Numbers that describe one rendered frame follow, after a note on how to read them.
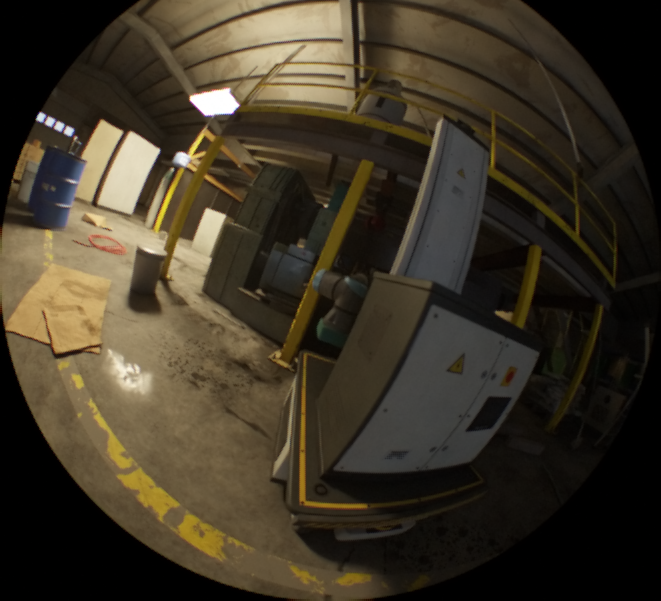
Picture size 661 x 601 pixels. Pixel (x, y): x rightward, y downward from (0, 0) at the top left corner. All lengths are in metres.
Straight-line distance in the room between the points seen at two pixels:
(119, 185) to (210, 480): 6.26
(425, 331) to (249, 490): 0.77
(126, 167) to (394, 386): 6.50
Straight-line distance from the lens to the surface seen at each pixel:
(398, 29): 5.02
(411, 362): 0.39
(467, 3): 4.87
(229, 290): 2.28
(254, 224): 2.27
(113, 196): 6.45
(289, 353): 1.60
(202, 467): 0.89
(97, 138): 6.34
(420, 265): 0.84
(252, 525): 0.83
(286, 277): 1.84
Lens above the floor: 0.79
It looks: level
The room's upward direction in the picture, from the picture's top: 23 degrees clockwise
